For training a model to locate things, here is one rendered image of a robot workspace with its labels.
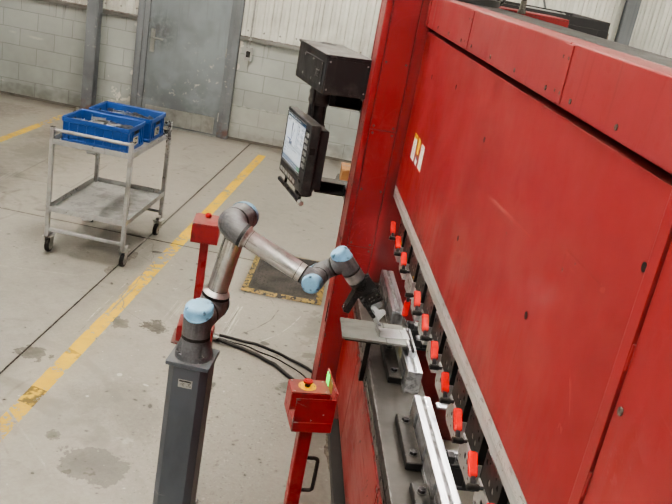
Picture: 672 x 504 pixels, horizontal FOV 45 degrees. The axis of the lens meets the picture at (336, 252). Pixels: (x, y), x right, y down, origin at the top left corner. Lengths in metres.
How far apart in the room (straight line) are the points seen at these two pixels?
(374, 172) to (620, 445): 3.11
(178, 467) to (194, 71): 7.42
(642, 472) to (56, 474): 3.32
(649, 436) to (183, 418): 2.70
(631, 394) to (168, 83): 9.81
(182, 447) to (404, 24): 2.11
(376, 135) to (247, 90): 6.49
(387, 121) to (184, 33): 6.71
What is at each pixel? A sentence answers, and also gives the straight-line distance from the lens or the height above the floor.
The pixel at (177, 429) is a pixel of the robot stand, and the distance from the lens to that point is 3.47.
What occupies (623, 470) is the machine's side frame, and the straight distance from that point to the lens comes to 0.95.
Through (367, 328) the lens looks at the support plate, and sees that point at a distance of 3.32.
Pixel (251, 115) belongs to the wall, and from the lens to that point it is 10.36.
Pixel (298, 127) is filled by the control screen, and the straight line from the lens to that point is 4.22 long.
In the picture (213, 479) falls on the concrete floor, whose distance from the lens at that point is 4.00.
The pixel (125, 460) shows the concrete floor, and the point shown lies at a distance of 4.08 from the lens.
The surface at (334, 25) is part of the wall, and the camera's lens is 10.04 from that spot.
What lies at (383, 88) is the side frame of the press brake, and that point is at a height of 1.85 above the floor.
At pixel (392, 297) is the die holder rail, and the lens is 3.75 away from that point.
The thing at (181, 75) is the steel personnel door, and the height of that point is 0.68.
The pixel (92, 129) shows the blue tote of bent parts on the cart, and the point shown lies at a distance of 6.01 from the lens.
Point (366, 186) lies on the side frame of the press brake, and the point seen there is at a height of 1.37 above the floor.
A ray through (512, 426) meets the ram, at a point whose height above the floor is 1.47.
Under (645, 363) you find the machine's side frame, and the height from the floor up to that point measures 2.04.
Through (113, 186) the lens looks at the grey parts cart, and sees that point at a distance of 6.87.
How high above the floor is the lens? 2.38
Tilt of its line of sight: 20 degrees down
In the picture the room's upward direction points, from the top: 11 degrees clockwise
